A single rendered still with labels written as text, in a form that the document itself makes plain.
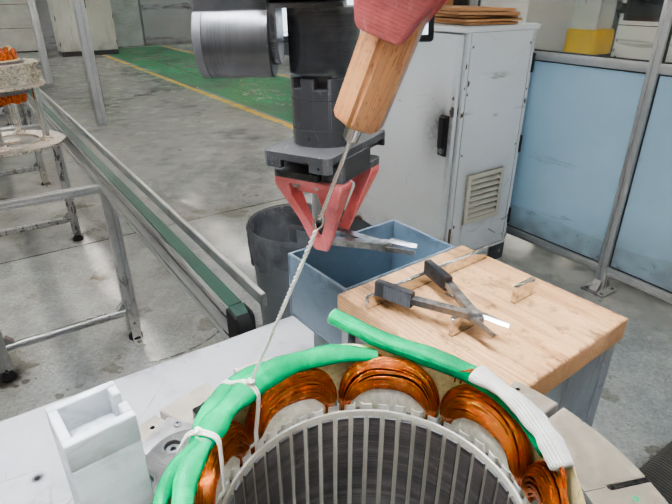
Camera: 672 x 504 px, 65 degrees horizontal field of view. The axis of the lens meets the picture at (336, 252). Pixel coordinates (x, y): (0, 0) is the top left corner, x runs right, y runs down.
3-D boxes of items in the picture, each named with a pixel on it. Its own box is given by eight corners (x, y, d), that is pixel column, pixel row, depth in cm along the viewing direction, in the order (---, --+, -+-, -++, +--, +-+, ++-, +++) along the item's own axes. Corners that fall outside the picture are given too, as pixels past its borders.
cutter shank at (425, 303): (410, 304, 48) (410, 299, 47) (413, 300, 48) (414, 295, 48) (477, 322, 46) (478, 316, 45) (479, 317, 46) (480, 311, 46)
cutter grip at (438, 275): (422, 273, 54) (423, 259, 53) (429, 272, 54) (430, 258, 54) (444, 292, 51) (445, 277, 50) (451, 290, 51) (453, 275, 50)
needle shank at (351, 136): (304, 229, 20) (345, 117, 17) (311, 221, 20) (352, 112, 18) (320, 237, 20) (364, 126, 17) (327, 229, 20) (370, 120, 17)
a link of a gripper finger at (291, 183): (277, 251, 49) (269, 151, 44) (319, 224, 54) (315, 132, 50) (341, 268, 45) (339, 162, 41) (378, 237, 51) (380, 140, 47)
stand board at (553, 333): (336, 314, 54) (336, 294, 53) (460, 262, 65) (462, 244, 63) (498, 429, 40) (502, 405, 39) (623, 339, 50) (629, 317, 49)
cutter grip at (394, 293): (373, 295, 50) (374, 280, 49) (378, 292, 51) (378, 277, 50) (410, 309, 48) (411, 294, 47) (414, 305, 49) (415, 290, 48)
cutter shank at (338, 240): (323, 244, 48) (322, 238, 48) (326, 240, 49) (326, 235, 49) (387, 251, 46) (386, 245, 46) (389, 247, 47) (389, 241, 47)
